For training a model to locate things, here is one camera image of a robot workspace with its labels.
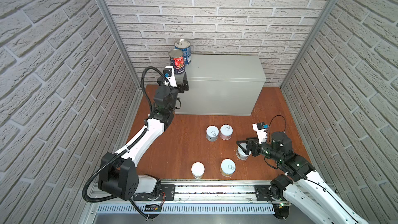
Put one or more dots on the dark tomato label can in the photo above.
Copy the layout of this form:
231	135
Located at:
177	61

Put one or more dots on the grey label pull-tab can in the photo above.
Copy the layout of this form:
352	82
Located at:
212	133

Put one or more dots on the left floor aluminium rail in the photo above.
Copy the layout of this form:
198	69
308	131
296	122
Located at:
122	139

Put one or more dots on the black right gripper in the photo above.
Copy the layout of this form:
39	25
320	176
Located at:
255	143

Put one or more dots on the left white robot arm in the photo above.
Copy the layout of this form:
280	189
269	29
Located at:
118	175

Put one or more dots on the front aluminium mounting rail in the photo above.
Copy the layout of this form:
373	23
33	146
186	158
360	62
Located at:
209	191

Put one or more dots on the blue label tin can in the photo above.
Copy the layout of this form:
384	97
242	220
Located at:
185	47

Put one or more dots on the white lid small can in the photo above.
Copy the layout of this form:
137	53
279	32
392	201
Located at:
197	170

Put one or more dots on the left aluminium corner post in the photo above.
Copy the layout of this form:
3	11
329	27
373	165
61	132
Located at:
118	40

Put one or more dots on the aluminium corner post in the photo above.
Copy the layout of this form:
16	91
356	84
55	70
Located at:
329	6
118	40

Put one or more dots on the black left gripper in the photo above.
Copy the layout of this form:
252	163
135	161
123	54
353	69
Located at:
182	87

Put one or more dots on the grey metal cabinet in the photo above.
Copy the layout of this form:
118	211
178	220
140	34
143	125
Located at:
222	85

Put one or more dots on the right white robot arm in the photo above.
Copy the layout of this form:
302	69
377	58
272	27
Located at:
300	183

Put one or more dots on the right aluminium corner post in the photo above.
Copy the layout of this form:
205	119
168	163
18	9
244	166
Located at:
329	6

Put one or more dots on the yellow label pull-tab can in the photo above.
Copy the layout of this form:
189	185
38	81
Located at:
227	167

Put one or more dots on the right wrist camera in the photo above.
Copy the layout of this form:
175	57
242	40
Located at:
262	131

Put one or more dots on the pink label pull-tab can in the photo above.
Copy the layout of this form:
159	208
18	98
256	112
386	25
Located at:
226	132

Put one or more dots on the perforated white vent strip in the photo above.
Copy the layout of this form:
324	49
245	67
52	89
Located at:
196	208

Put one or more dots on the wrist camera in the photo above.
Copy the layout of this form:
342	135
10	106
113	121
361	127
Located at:
169	77
262	131

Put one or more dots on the plain lid silver can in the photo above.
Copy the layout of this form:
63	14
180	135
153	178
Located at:
241	154

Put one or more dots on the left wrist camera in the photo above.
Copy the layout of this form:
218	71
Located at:
169	77

